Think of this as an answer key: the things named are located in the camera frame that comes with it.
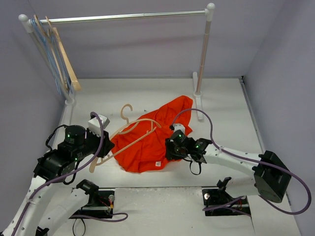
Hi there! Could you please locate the wooden hanger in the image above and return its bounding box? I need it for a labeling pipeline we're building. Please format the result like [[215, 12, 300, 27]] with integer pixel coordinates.
[[31, 15, 70, 93], [45, 16, 82, 91], [89, 107, 166, 174]]

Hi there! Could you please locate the orange t shirt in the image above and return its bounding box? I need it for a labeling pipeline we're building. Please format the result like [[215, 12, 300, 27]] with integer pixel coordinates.
[[112, 95, 193, 173]]

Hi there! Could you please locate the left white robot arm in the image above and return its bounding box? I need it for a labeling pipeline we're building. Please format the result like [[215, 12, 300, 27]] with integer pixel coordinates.
[[1, 124, 114, 236]]

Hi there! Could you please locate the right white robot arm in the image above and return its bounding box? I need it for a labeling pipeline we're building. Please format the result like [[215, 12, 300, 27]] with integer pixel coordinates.
[[165, 130, 291, 203]]

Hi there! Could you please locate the silver white clothes rack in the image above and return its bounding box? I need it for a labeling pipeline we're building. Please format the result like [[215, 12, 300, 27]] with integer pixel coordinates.
[[18, 3, 216, 120]]

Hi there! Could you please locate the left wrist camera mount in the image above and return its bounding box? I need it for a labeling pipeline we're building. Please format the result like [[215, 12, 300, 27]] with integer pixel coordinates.
[[88, 114, 110, 137]]

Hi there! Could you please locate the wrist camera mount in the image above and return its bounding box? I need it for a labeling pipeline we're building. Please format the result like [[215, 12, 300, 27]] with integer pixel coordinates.
[[88, 114, 110, 137], [169, 123, 186, 133]]

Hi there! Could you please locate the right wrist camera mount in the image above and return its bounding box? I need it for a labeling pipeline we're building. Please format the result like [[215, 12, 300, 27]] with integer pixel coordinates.
[[169, 123, 186, 133]]

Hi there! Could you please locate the right black loop cable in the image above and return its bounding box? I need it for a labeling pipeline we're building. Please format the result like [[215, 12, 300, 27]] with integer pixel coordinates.
[[189, 157, 202, 176]]

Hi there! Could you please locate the black loop cable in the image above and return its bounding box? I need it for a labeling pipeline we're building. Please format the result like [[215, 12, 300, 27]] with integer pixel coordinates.
[[45, 124, 67, 150], [189, 157, 202, 176]]

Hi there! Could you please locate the left black loop cable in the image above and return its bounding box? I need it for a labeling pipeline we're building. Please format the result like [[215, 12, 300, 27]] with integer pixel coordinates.
[[45, 124, 67, 150]]

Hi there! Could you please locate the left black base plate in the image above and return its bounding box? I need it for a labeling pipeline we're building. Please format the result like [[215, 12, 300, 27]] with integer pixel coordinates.
[[70, 189, 115, 219]]

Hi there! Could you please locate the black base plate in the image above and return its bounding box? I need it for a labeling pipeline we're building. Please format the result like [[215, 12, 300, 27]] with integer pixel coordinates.
[[202, 188, 251, 217], [70, 189, 115, 219]]

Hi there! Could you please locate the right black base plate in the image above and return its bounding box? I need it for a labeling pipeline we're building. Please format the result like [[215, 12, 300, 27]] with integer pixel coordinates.
[[202, 188, 251, 217]]

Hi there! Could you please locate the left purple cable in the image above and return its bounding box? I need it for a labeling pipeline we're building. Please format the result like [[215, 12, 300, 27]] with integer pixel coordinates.
[[11, 112, 128, 236]]

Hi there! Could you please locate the purple cable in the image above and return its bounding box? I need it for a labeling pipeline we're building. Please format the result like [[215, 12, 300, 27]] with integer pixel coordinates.
[[171, 108, 312, 216], [11, 112, 128, 236]]

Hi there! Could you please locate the blue wire hanger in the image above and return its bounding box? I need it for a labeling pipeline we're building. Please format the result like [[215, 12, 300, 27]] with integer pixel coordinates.
[[30, 15, 81, 96]]

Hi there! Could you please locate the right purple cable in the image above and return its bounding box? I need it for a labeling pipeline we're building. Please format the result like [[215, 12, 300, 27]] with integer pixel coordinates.
[[171, 108, 312, 216]]

